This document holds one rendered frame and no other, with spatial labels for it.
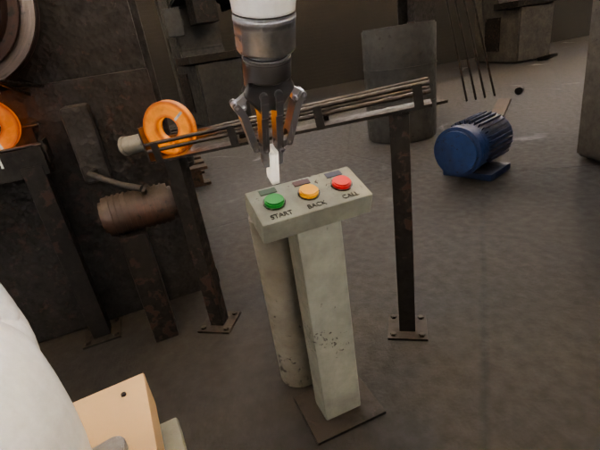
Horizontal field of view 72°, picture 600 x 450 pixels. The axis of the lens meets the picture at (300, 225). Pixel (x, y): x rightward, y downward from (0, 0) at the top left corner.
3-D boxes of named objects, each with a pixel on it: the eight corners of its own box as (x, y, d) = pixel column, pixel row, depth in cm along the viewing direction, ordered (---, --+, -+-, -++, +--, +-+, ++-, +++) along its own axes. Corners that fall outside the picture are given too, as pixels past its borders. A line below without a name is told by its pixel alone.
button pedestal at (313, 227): (285, 403, 111) (240, 189, 86) (362, 369, 118) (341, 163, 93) (309, 450, 97) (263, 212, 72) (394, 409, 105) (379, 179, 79)
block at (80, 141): (87, 177, 140) (62, 105, 130) (112, 171, 142) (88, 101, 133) (86, 185, 131) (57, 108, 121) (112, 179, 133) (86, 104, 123)
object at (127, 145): (133, 153, 129) (126, 134, 127) (157, 147, 127) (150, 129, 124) (122, 158, 124) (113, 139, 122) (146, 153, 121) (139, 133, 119)
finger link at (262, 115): (270, 94, 64) (261, 95, 64) (271, 155, 72) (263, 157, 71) (261, 84, 67) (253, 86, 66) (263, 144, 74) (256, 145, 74)
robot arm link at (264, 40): (223, 5, 59) (228, 47, 63) (242, 23, 53) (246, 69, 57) (281, -2, 62) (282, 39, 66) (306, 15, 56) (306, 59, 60)
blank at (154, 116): (177, 162, 126) (171, 165, 123) (138, 124, 123) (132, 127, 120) (207, 129, 119) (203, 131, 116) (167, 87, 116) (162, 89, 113)
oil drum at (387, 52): (355, 137, 377) (346, 31, 341) (409, 124, 395) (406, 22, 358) (392, 148, 326) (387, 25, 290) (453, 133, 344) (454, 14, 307)
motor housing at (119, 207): (145, 328, 152) (95, 193, 130) (204, 308, 158) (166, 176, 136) (147, 348, 141) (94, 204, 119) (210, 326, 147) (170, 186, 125)
